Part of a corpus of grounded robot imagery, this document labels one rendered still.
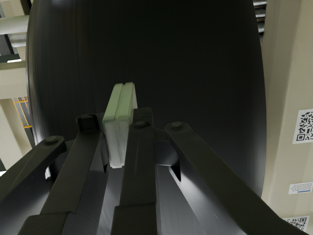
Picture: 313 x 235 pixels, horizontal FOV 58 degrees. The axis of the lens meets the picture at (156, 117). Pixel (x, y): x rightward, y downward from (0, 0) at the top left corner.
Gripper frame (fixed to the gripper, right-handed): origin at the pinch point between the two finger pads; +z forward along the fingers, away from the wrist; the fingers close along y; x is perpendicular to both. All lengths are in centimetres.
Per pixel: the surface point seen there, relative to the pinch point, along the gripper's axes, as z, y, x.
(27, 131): 972, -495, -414
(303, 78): 27.7, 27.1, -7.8
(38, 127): 13.4, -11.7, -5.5
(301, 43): 26.9, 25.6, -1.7
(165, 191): 9.2, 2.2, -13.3
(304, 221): 33, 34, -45
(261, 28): 67, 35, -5
